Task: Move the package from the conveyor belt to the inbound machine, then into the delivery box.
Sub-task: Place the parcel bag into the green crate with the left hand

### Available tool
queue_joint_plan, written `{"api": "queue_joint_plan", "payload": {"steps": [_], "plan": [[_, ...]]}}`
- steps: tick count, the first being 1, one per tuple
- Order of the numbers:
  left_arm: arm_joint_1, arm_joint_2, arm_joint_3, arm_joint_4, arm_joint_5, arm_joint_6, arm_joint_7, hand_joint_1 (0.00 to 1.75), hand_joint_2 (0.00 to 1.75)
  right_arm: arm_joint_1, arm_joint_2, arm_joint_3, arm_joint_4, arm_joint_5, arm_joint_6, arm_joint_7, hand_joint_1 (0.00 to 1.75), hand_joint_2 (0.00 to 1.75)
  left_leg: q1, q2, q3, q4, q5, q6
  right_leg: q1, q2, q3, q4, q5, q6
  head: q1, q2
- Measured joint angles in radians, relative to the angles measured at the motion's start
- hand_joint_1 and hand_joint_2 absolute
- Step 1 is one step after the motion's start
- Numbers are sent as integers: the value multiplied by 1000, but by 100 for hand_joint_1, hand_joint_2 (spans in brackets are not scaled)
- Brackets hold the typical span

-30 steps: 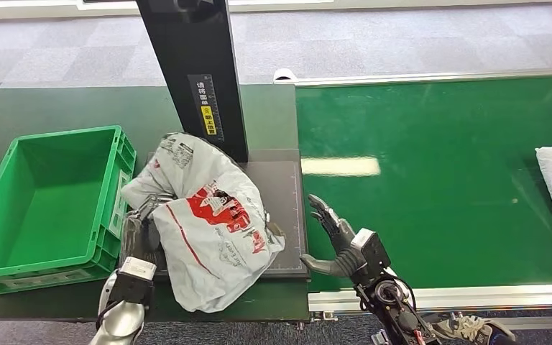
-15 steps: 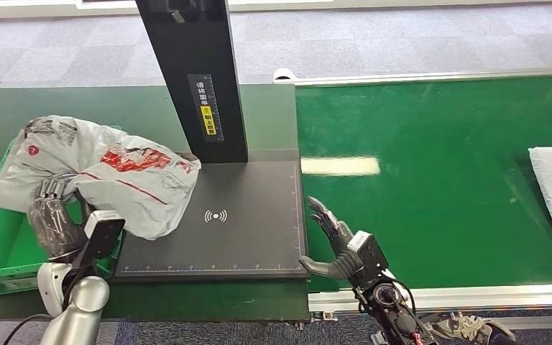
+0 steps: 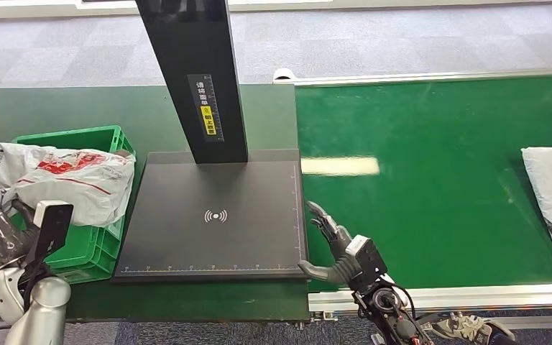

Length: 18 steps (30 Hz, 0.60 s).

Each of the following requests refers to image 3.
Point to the thin aluminium conveyor rail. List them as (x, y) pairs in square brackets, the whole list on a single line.
[(423, 76)]

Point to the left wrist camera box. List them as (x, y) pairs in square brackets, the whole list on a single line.
[(52, 228)]

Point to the grey package with red print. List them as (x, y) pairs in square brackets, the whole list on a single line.
[(76, 181)]

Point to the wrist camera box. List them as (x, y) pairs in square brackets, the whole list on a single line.
[(369, 259), (52, 228)]

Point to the dark green table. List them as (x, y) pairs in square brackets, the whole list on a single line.
[(66, 105)]

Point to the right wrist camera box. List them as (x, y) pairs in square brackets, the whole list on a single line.
[(369, 259)]

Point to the grey patterned shoe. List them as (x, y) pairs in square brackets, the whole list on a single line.
[(471, 328)]

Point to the green plastic crate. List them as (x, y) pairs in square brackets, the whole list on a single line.
[(90, 247)]

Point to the black and yellow column label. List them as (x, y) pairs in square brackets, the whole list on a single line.
[(207, 107)]

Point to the green conveyor belt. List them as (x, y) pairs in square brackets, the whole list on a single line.
[(423, 143)]

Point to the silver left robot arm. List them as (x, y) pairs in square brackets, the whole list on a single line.
[(33, 309)]

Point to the white conveyor roller cap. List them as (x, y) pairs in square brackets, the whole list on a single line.
[(283, 74)]

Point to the metal conveyor bracket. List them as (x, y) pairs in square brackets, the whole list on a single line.
[(324, 316)]

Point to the black scanner column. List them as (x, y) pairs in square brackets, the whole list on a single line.
[(195, 47)]

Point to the wide aluminium conveyor rail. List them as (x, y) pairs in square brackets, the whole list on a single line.
[(471, 295)]

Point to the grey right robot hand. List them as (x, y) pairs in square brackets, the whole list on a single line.
[(340, 264)]

